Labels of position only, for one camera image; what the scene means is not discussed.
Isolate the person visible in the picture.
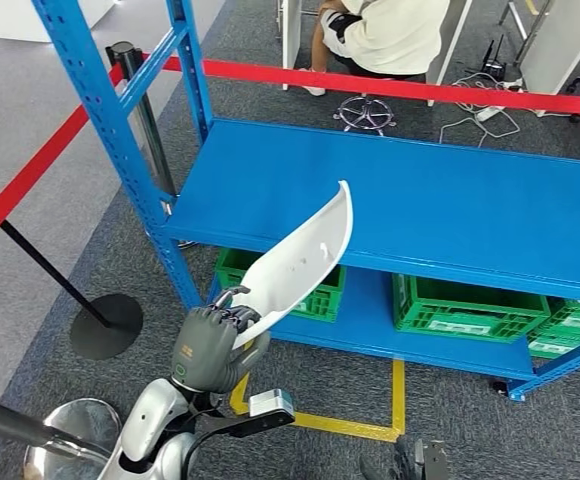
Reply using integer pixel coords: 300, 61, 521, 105
300, 0, 452, 97

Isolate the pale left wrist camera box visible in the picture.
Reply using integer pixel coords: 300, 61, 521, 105
247, 388, 296, 425

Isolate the white cable with plug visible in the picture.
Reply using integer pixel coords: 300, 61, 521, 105
439, 71, 523, 148

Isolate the chrome stanchion post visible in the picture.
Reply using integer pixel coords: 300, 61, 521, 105
106, 40, 199, 252
0, 390, 122, 480

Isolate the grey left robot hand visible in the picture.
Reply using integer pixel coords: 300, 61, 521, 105
171, 286, 272, 397

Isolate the blue metal shelf rack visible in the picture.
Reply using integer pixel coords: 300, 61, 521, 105
30, 0, 580, 403

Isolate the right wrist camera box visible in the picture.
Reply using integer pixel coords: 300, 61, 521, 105
414, 439, 451, 480

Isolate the grey metal frame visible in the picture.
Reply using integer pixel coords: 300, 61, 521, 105
498, 0, 553, 68

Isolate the white display plinth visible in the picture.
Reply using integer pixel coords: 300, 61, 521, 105
0, 0, 116, 44

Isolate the white curved plastic part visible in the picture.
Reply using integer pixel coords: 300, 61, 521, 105
230, 180, 354, 351

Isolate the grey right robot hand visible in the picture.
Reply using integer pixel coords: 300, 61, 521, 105
359, 438, 418, 480

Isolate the black pole stand round base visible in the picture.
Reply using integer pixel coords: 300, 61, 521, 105
0, 184, 144, 362

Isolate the green plastic crate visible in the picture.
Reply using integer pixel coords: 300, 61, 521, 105
392, 272, 552, 344
526, 298, 580, 361
214, 248, 347, 325

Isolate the black router with antennas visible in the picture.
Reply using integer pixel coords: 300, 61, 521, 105
464, 34, 508, 82

